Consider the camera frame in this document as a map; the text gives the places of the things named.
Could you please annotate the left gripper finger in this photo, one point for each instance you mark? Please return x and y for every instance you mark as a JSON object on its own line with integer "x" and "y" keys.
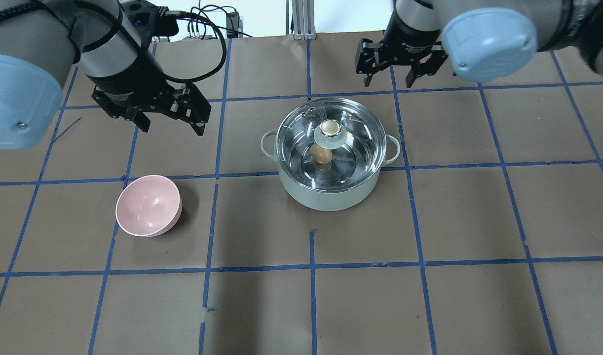
{"x": 130, "y": 114}
{"x": 186, "y": 104}

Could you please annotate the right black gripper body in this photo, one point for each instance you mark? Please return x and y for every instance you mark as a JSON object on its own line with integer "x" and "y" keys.
{"x": 411, "y": 38}

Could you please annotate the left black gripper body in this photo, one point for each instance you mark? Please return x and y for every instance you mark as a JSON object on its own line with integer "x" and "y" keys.
{"x": 131, "y": 84}

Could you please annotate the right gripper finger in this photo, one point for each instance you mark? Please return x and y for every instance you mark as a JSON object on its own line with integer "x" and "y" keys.
{"x": 371, "y": 57}
{"x": 428, "y": 65}

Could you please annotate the glass pot lid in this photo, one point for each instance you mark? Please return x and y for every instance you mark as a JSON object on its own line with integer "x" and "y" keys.
{"x": 350, "y": 130}

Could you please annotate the brown egg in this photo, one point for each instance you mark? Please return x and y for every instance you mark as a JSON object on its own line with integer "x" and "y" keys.
{"x": 321, "y": 155}

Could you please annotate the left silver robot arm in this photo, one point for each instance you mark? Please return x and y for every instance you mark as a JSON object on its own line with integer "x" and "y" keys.
{"x": 108, "y": 40}

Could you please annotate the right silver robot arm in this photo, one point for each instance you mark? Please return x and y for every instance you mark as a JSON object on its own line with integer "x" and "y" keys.
{"x": 483, "y": 39}

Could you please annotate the black power adapter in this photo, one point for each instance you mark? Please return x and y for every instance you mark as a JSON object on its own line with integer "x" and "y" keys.
{"x": 233, "y": 24}

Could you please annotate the pink bowl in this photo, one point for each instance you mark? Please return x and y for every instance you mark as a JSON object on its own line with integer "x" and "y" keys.
{"x": 149, "y": 206}

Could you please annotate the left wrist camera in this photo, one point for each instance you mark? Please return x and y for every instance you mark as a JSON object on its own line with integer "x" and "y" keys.
{"x": 149, "y": 20}

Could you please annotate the aluminium frame post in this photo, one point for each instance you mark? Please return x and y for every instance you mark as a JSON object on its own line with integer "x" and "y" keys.
{"x": 301, "y": 17}

